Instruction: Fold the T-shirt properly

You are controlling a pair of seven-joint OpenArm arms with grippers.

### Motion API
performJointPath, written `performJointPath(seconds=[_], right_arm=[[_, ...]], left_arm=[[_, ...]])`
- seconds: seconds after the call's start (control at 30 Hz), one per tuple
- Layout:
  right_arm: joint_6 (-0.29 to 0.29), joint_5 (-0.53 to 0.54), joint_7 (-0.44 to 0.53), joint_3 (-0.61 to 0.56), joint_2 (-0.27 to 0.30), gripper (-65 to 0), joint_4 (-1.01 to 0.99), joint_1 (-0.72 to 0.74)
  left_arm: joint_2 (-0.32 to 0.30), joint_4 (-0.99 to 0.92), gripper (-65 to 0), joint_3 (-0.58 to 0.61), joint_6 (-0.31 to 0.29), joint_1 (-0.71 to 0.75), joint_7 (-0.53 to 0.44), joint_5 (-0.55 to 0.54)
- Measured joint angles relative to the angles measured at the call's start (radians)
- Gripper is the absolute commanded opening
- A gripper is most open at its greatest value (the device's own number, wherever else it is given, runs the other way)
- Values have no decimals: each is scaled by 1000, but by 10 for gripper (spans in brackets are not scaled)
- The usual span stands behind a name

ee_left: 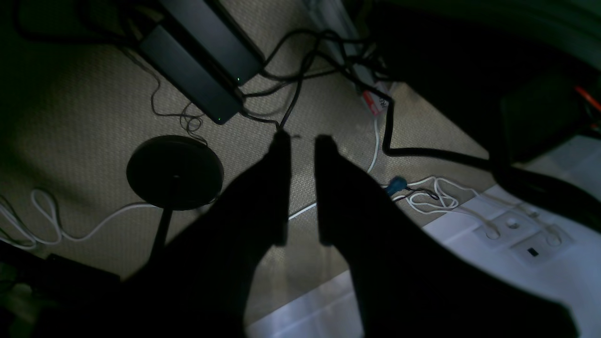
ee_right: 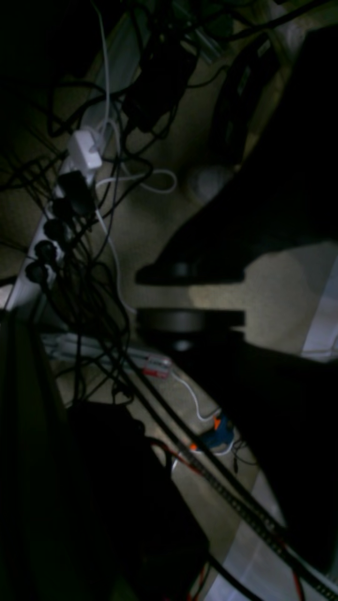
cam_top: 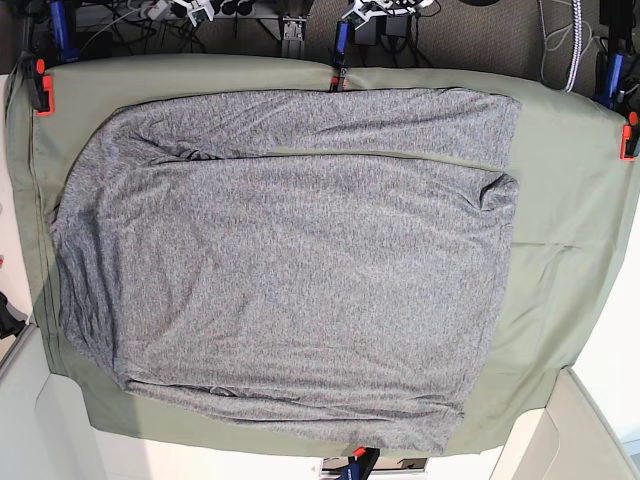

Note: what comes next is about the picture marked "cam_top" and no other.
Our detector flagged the grey heathered T-shirt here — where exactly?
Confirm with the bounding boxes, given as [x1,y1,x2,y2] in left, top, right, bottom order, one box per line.
[51,89,521,454]

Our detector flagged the top centre blue clamp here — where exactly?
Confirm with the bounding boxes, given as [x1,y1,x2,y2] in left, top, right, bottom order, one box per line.
[329,20,349,93]

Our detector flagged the black power adapter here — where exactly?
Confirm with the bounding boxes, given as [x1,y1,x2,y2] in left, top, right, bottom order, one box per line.
[352,18,381,47]

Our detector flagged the green table cloth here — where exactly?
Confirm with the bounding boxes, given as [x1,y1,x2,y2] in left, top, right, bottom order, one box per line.
[1,54,639,457]

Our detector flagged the white power strip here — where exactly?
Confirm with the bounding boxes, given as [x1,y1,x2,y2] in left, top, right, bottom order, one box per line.
[126,0,171,21]

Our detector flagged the left orange black clamp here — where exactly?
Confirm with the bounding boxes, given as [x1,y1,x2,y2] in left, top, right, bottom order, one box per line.
[20,52,55,116]

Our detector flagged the metal table bracket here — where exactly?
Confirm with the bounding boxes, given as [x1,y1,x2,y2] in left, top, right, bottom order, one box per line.
[280,17,306,60]

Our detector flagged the left blue clamp handle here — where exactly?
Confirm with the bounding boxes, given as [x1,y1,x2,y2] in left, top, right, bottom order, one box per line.
[49,0,79,63]

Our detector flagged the blue clamp handle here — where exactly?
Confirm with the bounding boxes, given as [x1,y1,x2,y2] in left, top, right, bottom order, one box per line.
[49,0,79,63]
[593,51,633,110]

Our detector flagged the white braided cable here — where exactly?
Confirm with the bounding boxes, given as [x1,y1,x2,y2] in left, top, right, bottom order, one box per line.
[566,0,584,93]

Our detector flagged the grey looped cable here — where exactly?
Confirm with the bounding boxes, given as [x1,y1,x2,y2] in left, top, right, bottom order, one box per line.
[542,19,596,56]

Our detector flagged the right blue clamp handle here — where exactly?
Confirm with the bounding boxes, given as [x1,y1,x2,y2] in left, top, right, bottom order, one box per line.
[593,51,633,110]

